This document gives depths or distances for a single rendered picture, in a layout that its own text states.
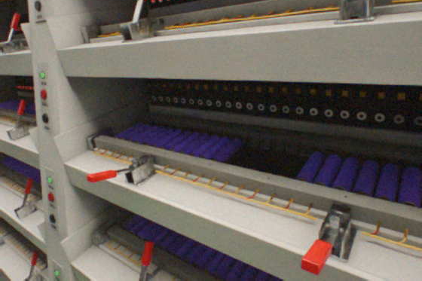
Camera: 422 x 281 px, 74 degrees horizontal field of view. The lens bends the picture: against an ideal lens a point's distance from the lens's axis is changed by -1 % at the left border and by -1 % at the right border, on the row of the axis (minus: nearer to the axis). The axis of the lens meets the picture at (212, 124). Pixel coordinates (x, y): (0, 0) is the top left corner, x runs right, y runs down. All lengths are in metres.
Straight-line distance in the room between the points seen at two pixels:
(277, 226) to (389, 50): 0.19
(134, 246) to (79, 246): 0.12
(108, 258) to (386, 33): 0.55
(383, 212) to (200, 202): 0.19
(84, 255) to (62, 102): 0.29
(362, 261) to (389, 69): 0.16
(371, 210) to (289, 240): 0.08
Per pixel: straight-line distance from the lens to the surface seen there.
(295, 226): 0.31
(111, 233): 0.62
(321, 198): 0.31
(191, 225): 0.36
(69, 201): 0.59
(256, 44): 0.27
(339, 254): 0.29
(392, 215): 0.30
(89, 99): 0.57
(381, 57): 0.24
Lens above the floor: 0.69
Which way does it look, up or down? 9 degrees down
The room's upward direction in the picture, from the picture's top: 1 degrees clockwise
